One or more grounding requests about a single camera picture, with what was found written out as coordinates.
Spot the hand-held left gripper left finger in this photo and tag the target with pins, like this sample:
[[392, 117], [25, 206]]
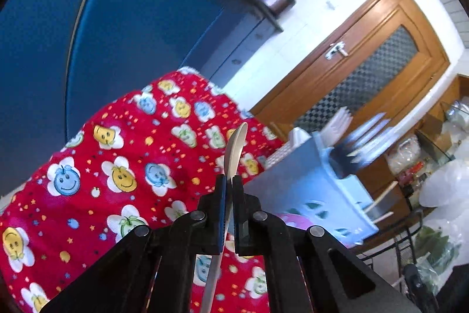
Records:
[[221, 214]]

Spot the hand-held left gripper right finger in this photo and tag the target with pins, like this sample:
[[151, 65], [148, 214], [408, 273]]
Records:
[[238, 217]]

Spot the beige spoon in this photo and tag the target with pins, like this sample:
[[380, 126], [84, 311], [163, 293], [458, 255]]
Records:
[[236, 148]]

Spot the light blue utensil holder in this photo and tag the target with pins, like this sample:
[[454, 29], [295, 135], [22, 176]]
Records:
[[329, 184]]

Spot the wooden chopstick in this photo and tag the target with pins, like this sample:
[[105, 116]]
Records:
[[383, 194], [383, 216]]

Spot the white plastic basket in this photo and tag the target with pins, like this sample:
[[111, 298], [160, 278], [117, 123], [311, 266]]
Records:
[[293, 142]]

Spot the red smiley flower blanket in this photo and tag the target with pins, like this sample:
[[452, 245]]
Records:
[[110, 137]]

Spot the cream fork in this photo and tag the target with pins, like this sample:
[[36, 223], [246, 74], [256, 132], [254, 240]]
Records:
[[339, 122]]

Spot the translucent plastic utensil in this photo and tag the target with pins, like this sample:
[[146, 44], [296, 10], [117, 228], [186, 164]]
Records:
[[370, 137]]

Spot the clear plastic bag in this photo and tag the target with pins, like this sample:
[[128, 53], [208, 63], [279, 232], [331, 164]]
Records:
[[403, 155]]

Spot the bag of green vegetables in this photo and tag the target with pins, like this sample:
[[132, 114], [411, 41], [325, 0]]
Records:
[[438, 247]]

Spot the blue kitchen cabinet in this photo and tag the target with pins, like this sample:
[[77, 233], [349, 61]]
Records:
[[146, 23]]

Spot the white plastic bag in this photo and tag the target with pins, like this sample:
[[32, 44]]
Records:
[[447, 184]]

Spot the wooden door with glass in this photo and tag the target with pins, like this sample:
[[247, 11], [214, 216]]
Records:
[[366, 23]]

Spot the wooden side cabinet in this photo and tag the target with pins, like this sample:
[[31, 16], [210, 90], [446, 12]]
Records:
[[460, 89]]

